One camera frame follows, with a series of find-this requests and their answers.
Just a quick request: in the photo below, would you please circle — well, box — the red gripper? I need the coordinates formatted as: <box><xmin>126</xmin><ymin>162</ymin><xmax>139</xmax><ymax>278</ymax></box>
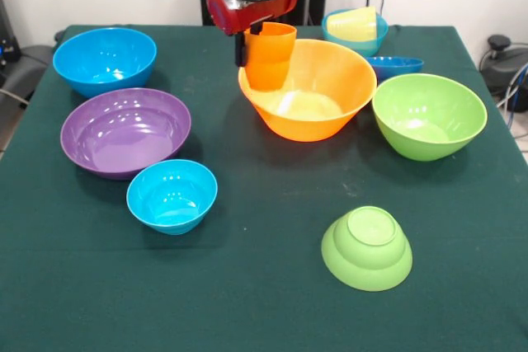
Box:
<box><xmin>205</xmin><ymin>0</ymin><xmax>299</xmax><ymax>68</ymax></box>

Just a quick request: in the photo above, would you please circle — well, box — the orange cup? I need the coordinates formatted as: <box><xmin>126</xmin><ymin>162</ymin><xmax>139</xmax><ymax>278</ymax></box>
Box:
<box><xmin>243</xmin><ymin>21</ymin><xmax>299</xmax><ymax>92</ymax></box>

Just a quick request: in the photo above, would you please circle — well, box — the large orange bowl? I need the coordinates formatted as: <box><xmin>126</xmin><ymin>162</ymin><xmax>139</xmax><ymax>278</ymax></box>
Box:
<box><xmin>238</xmin><ymin>38</ymin><xmax>378</xmax><ymax>143</ymax></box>

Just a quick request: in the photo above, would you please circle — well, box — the yellow cup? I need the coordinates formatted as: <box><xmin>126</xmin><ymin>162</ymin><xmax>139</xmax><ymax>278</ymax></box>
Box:
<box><xmin>327</xmin><ymin>6</ymin><xmax>379</xmax><ymax>42</ymax></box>

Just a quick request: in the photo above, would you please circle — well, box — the translucent blue ridged bowl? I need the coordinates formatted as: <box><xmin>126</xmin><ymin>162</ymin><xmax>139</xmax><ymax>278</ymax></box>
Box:
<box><xmin>321</xmin><ymin>8</ymin><xmax>389</xmax><ymax>59</ymax></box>

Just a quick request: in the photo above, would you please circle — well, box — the small dark blue bowl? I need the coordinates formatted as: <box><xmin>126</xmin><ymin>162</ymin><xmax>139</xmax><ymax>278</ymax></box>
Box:
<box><xmin>365</xmin><ymin>55</ymin><xmax>426</xmax><ymax>83</ymax></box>

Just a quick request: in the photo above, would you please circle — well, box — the small green bowl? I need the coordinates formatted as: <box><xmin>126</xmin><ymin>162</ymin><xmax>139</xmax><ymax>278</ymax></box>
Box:
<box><xmin>321</xmin><ymin>205</ymin><xmax>413</xmax><ymax>292</ymax></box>

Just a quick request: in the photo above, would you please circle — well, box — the large blue bowl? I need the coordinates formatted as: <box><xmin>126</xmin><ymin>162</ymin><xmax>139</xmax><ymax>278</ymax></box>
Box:
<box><xmin>52</xmin><ymin>26</ymin><xmax>158</xmax><ymax>99</ymax></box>

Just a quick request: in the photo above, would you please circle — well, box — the purple bowl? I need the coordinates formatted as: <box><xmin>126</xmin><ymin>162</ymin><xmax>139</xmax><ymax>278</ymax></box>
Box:
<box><xmin>59</xmin><ymin>87</ymin><xmax>192</xmax><ymax>181</ymax></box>

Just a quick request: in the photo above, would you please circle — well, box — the small light blue bowl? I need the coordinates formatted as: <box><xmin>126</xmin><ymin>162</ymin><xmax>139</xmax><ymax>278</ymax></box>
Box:
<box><xmin>125</xmin><ymin>158</ymin><xmax>219</xmax><ymax>237</ymax></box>

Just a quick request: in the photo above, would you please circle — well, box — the large green bowl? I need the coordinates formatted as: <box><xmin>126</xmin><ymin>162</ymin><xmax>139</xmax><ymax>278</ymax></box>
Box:
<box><xmin>371</xmin><ymin>73</ymin><xmax>488</xmax><ymax>162</ymax></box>

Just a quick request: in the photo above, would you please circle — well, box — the dark grey seat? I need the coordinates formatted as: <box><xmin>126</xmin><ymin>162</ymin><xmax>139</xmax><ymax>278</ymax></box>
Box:
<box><xmin>0</xmin><ymin>44</ymin><xmax>57</xmax><ymax>122</ymax></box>

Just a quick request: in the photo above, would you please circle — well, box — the black electronic device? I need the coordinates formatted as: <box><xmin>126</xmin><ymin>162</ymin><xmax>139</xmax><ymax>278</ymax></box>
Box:
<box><xmin>0</xmin><ymin>0</ymin><xmax>22</xmax><ymax>65</ymax></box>

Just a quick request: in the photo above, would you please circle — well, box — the dark green tablecloth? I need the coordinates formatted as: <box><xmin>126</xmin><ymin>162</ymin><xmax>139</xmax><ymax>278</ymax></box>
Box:
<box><xmin>0</xmin><ymin>24</ymin><xmax>528</xmax><ymax>352</ymax></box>

